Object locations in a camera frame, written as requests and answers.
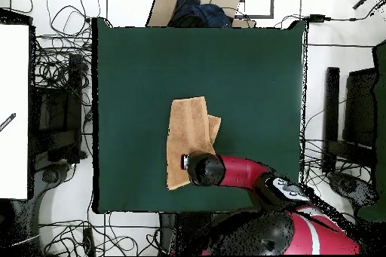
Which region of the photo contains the brown cardboard box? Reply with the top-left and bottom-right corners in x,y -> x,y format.
146,0 -> 257,29

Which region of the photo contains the black power strip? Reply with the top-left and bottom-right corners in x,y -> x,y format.
82,227 -> 96,256

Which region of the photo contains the black cable tangle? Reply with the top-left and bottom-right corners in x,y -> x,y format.
38,219 -> 161,256
301,139 -> 375,191
32,0 -> 100,113

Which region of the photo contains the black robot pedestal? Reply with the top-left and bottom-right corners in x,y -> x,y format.
158,212 -> 218,256

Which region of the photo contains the black marker pen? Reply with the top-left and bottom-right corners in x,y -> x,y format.
0,112 -> 17,133

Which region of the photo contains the dark green table cloth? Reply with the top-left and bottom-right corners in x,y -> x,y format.
91,17 -> 308,214

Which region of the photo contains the black adapter cable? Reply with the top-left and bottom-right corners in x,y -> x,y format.
272,0 -> 386,29

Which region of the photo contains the grey round stand base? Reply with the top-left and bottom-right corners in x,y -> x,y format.
326,170 -> 379,210
40,163 -> 73,185

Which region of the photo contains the black equipment stand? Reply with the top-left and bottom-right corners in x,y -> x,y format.
29,53 -> 88,164

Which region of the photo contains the white board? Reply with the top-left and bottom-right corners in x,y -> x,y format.
0,23 -> 31,200

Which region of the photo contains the dark blue clothing pile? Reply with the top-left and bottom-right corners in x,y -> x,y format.
168,0 -> 233,28

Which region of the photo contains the tan terry towel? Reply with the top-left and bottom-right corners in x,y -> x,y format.
166,96 -> 222,191

